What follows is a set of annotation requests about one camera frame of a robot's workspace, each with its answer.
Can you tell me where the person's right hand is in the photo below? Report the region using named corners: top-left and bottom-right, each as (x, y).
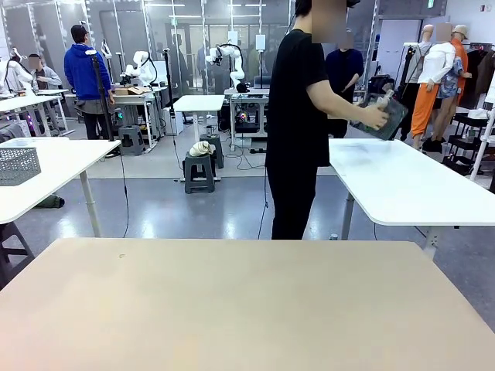
top-left (363, 103), bottom-right (389, 131)

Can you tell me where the person's left hand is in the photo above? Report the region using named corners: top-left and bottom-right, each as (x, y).
top-left (377, 89), bottom-right (396, 109)

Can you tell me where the grey mesh basket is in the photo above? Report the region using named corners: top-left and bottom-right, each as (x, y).
top-left (0, 146), bottom-right (42, 187)
top-left (349, 91), bottom-right (410, 141)

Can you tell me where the person's right forearm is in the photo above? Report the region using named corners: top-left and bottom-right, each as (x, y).
top-left (309, 83), bottom-right (370, 123)

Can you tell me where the black suitcase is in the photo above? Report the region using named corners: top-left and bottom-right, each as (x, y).
top-left (367, 75), bottom-right (396, 105)

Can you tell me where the person in navy clothes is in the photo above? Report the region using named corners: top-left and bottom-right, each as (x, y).
top-left (325, 36), bottom-right (365, 139)

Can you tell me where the mannequin with orange trousers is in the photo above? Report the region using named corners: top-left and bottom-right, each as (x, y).
top-left (410, 23), bottom-right (458, 152)

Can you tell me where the white table with square leg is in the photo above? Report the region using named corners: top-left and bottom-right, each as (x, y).
top-left (327, 138), bottom-right (495, 260)

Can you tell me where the person in black clothes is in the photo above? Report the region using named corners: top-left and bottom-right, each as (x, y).
top-left (265, 0), bottom-right (349, 240)

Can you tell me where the mannequin with cap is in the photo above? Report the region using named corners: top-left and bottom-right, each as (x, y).
top-left (439, 23), bottom-right (473, 145)

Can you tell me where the black trolley cart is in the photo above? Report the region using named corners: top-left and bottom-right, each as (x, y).
top-left (442, 111), bottom-right (495, 179)

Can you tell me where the rack of dark clothes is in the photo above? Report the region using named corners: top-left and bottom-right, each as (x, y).
top-left (459, 41), bottom-right (495, 111)

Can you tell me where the white slanted pole stand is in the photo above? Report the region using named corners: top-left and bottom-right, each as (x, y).
top-left (469, 102), bottom-right (495, 182)

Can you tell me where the white desk with computer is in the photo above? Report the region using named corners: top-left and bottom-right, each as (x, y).
top-left (224, 87), bottom-right (278, 152)

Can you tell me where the grey plastic stool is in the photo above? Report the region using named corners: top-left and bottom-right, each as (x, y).
top-left (183, 151), bottom-right (217, 195)
top-left (200, 133), bottom-right (225, 170)
top-left (118, 125), bottom-right (147, 156)

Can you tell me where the beige cloth bundle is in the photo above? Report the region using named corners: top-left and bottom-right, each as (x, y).
top-left (192, 141), bottom-right (216, 158)

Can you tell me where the small white background table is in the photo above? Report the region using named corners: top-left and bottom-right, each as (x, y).
top-left (172, 94), bottom-right (226, 182)

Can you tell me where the open cardboard box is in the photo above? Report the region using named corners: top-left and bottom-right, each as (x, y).
top-left (114, 86), bottom-right (152, 97)

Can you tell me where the person in blue hoodie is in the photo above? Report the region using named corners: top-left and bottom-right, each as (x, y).
top-left (63, 23), bottom-right (116, 141)

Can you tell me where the seated person in grey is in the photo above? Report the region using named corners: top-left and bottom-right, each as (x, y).
top-left (27, 53), bottom-right (65, 132)

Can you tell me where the dark green bag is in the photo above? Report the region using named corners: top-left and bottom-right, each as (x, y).
top-left (34, 195), bottom-right (66, 209)

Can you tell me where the long white background table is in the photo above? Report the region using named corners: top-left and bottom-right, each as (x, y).
top-left (0, 89), bottom-right (71, 138)

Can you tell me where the black plastic stool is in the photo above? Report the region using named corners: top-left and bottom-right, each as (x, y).
top-left (0, 222), bottom-right (36, 291)

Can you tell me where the black hanging cable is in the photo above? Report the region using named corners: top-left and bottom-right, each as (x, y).
top-left (258, 169), bottom-right (271, 239)

